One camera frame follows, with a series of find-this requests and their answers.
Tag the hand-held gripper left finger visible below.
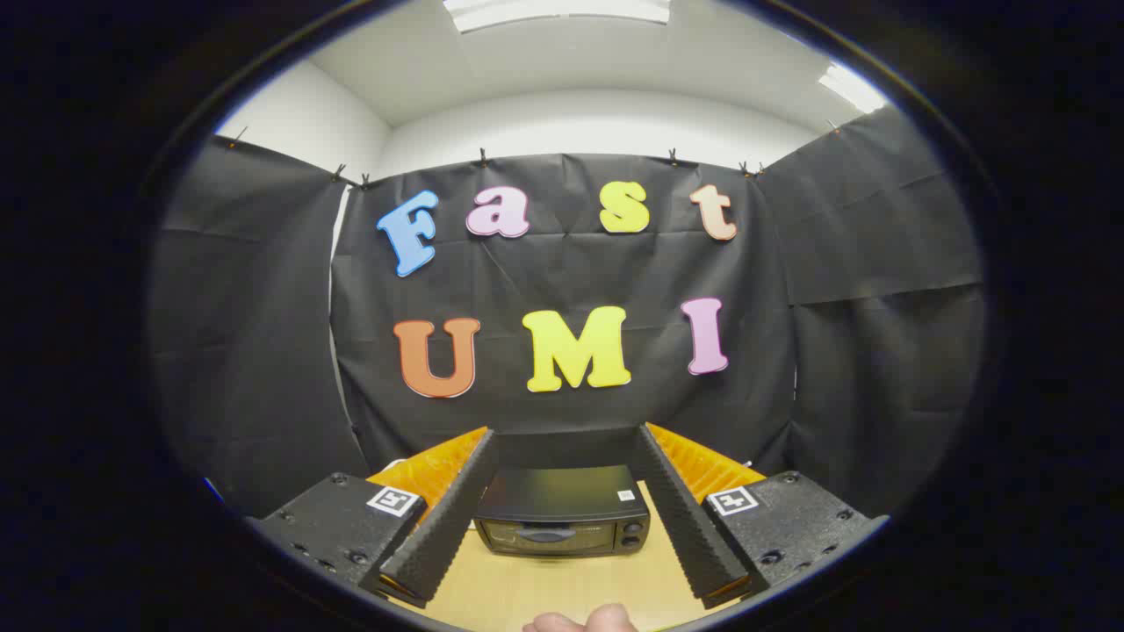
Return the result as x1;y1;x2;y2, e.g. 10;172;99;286
246;427;500;609

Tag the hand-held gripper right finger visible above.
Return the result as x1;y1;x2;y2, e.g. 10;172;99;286
632;422;890;609

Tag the black toaster oven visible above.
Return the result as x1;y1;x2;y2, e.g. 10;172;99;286
472;465;652;558

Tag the small ceiling light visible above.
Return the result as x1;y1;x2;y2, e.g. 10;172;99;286
818;63;888;115

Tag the long ceiling light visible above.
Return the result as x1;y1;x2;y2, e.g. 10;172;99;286
443;0;673;34

